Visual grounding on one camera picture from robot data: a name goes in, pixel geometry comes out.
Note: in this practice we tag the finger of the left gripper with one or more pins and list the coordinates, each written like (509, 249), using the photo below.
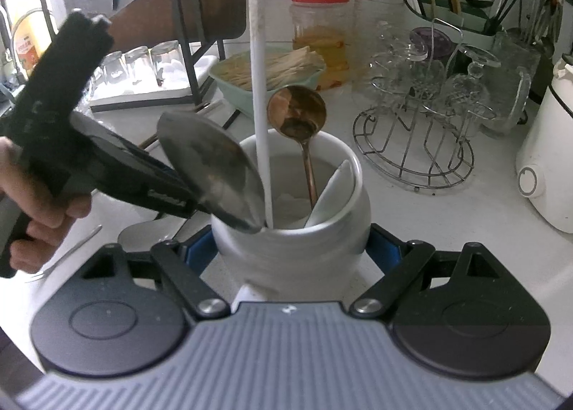
(128, 173)

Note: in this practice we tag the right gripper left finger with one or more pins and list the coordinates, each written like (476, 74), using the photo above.
(180, 265)

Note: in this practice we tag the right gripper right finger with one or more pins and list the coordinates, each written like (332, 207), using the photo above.
(401, 262)

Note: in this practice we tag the steel fork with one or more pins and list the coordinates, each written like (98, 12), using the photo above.
(48, 271)

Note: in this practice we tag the white ceramic soup spoon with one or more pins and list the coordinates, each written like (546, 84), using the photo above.
(334, 196)

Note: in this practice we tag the large steel spoon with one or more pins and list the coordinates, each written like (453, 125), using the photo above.
(221, 177)

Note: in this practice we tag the white ceramic mug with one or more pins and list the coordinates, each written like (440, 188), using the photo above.
(285, 261)

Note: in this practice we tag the copper long-handled spoon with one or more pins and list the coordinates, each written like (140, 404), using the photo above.
(299, 113)

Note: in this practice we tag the person left hand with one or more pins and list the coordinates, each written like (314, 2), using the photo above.
(51, 218)

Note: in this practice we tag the white drip tray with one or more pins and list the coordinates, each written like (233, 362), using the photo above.
(136, 96)

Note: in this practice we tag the upturned glass left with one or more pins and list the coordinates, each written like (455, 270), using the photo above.
(114, 72)

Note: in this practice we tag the upturned glass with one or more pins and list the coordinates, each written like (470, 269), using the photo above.
(168, 65)
(139, 68)
(114, 72)

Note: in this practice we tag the brown wooden chopstick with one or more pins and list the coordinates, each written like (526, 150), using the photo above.
(174, 126)

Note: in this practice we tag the upturned glass middle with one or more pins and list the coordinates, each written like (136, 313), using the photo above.
(139, 68)

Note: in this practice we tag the yellow detergent jug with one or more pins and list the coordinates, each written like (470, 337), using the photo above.
(31, 38)

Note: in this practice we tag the upturned glass right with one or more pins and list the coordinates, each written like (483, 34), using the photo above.
(168, 65)

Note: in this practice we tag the white electric cooker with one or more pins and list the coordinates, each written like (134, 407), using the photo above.
(544, 162)

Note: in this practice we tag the green basket of sticks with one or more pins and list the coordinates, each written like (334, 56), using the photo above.
(282, 68)

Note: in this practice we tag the clear glass pitcher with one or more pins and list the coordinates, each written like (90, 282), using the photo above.
(509, 84)

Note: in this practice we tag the green white utensil caddy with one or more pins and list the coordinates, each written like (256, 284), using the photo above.
(476, 26)

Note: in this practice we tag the red-lid plastic jar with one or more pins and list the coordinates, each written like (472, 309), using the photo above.
(323, 25)

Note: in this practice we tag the wire glass holder rack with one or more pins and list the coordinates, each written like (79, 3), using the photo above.
(417, 113)

